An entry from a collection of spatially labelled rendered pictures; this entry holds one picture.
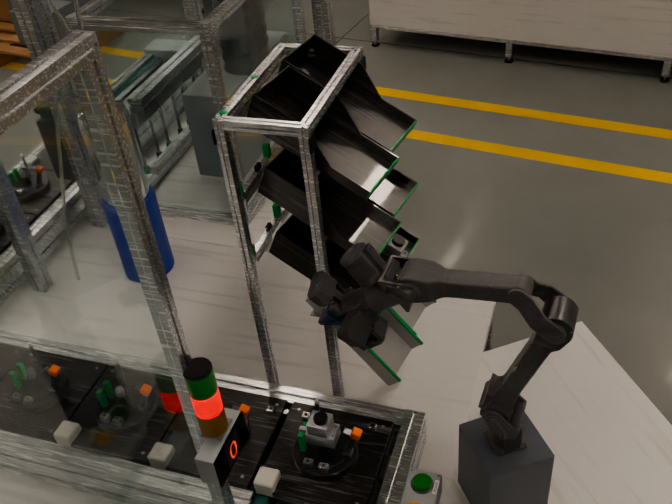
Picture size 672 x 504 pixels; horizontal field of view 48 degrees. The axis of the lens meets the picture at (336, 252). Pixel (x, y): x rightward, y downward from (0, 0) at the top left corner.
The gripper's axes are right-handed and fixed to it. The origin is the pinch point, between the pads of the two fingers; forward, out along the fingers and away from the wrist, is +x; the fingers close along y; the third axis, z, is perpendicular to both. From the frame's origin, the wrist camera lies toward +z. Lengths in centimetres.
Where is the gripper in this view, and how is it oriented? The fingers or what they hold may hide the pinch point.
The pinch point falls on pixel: (331, 316)
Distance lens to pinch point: 149.2
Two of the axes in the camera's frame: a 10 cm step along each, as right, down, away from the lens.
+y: 7.0, 5.6, 4.4
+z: -2.1, 7.5, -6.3
